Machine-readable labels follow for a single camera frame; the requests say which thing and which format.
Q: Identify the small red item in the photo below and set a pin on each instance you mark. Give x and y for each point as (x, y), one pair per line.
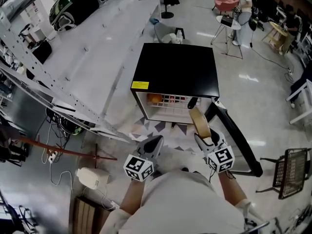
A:
(171, 99)

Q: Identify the black square case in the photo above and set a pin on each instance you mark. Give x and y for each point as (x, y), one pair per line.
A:
(42, 52)

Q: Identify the brown wooden crate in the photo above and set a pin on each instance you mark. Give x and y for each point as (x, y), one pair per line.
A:
(85, 216)

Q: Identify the tan container with black lid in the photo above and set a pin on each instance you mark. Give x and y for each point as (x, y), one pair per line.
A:
(200, 123)

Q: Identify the cream plastic device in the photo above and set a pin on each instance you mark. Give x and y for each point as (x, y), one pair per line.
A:
(91, 178)

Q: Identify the pink armchair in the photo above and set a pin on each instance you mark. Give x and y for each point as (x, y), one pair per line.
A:
(226, 0)

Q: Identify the white perforated metal rack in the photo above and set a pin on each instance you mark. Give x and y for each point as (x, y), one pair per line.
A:
(92, 64)

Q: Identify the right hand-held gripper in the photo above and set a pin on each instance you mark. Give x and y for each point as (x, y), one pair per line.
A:
(220, 158)

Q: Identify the white frame table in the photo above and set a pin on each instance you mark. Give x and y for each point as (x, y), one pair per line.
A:
(301, 101)

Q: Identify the person's grey shirt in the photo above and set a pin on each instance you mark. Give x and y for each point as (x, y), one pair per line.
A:
(182, 203)

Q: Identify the black mini fridge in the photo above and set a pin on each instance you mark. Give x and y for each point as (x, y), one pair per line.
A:
(175, 67)

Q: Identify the round wooden table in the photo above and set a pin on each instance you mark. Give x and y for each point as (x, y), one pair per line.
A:
(278, 33)

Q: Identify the black box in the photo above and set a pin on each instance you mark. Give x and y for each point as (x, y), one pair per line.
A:
(226, 21)

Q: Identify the white mesh office chair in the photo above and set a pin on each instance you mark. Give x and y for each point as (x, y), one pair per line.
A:
(64, 22)

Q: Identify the black office chair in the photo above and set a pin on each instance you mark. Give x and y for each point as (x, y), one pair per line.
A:
(260, 6)

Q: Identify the black glass fridge door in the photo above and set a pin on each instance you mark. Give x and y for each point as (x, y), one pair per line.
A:
(240, 142)

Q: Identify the person's left forearm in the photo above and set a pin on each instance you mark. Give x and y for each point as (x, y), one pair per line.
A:
(132, 196)

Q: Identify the grey shell chair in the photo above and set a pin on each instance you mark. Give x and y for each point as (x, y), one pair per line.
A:
(162, 32)

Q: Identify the small potted plant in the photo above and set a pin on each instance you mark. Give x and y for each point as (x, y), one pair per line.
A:
(21, 68)

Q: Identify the red metal bar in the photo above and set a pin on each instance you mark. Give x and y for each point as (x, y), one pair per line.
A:
(68, 151)

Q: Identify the orange round fruit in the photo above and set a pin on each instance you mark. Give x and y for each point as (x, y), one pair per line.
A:
(154, 98)

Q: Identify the triangle patterned floor mat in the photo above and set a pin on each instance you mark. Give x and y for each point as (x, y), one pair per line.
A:
(158, 128)

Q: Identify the yellow fridge sticker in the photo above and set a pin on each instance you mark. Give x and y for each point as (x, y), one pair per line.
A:
(140, 85)

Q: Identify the black mesh chair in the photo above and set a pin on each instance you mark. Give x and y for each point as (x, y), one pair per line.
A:
(291, 172)

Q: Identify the person's right forearm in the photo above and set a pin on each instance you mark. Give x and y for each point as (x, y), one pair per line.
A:
(229, 186)

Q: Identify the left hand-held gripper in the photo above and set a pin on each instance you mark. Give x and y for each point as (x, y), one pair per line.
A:
(139, 167)

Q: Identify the white plastic bottle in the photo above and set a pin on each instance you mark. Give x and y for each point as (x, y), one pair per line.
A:
(179, 36)

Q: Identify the white floor power strip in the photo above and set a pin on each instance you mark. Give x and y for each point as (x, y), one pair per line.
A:
(289, 70)

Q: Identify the dark green glossy pod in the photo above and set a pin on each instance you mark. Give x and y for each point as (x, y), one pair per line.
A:
(75, 1)

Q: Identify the teal cloth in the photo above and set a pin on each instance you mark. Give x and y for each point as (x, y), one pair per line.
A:
(154, 21)

